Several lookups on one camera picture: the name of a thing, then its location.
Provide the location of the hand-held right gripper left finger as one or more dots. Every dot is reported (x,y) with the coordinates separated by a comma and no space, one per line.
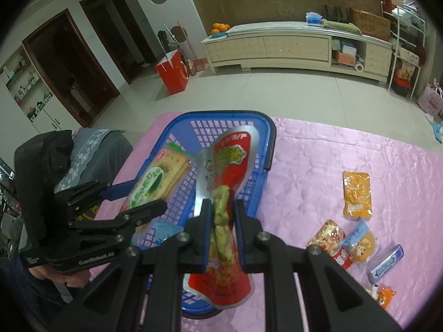
(207,231)

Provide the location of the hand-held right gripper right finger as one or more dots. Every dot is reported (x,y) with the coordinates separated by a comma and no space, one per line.
(238,235)

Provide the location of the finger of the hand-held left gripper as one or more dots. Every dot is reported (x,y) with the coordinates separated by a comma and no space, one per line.
(145,211)
(117,191)

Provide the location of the light blue snack packet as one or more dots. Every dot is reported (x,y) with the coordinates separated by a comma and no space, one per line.
(164,230)

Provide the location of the green cracker packet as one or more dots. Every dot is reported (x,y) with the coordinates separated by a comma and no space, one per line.
(155,179)

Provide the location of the red silver snack packet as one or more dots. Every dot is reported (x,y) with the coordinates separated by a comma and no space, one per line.
(226,179)

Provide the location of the red gold snack packet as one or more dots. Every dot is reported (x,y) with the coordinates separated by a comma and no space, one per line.
(330,238)

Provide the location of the blue plastic basket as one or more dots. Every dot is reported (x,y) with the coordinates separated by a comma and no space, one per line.
(228,116)

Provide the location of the orange snack packet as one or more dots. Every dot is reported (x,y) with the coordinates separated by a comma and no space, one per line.
(356,193)

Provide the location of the clear round pastry packet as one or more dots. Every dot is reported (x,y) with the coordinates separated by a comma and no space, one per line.
(363,243)

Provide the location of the purple gum packet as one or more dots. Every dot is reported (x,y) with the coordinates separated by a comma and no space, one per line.
(386,262)

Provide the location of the small orange cartoon packet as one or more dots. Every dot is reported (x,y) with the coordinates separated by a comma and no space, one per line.
(385,296)

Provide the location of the person's left forearm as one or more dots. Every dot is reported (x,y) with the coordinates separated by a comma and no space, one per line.
(31,283)

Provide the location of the person's left hand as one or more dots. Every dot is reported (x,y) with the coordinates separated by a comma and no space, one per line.
(71,278)

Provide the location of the grey covered chair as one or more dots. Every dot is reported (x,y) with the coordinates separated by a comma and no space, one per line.
(103,152)

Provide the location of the black jacket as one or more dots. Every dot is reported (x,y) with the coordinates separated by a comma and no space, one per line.
(38,166)

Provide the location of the white cupboard with shelves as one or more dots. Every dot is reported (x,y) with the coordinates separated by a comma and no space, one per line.
(48,117)

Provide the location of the pink quilted tablecloth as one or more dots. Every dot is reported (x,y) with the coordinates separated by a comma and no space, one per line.
(311,162)

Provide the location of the red paper bag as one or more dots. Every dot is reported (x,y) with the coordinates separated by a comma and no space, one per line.
(171,74)

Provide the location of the red dustpan with broom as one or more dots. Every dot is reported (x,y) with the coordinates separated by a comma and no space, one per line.
(199,65)

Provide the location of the blue plate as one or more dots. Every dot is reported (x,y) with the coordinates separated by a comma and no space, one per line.
(218,35)

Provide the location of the pile of oranges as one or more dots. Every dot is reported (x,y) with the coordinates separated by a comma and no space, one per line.
(220,27)

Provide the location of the cream television cabinet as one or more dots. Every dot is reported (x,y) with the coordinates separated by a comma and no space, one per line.
(294,46)

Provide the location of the white paper roll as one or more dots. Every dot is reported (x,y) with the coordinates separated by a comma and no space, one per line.
(359,67)

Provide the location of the orange cardboard box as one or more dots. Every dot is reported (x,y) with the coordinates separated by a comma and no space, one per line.
(346,58)

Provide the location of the blue tissue box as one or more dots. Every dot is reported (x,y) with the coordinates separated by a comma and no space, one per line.
(315,20)

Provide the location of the green cushion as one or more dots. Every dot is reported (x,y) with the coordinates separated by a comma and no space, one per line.
(342,27)

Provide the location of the printed snack box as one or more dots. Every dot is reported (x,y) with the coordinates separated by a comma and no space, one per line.
(405,71)

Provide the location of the pink gift bag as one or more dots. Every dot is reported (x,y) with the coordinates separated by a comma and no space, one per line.
(431,102)

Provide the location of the black router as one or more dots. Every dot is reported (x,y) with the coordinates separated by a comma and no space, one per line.
(334,15)

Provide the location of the white metal rack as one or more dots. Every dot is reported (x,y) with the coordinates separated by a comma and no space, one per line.
(395,48)

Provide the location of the brown cardboard box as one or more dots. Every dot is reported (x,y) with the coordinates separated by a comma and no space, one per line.
(372,24)

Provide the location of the dark wooden door frame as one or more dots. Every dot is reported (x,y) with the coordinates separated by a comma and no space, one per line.
(105,43)
(95,53)

